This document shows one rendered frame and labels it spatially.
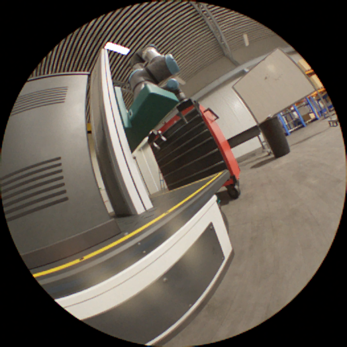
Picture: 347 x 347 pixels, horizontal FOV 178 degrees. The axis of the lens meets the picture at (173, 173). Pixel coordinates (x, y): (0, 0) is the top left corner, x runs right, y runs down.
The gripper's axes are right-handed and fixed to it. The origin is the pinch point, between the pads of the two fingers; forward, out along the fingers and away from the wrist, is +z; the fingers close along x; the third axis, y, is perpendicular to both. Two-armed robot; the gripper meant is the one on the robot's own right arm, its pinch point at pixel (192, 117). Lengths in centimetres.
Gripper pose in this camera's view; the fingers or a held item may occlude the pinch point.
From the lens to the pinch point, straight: 87.5
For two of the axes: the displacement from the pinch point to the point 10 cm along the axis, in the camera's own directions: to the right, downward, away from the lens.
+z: 5.0, 8.0, 3.3
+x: 7.7, -2.4, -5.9
